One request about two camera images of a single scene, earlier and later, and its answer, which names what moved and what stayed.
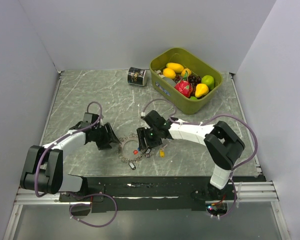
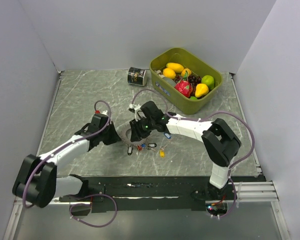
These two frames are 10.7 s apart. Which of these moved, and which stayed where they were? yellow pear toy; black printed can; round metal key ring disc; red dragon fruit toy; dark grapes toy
Moved: round metal key ring disc
Stayed: yellow pear toy; red dragon fruit toy; dark grapes toy; black printed can
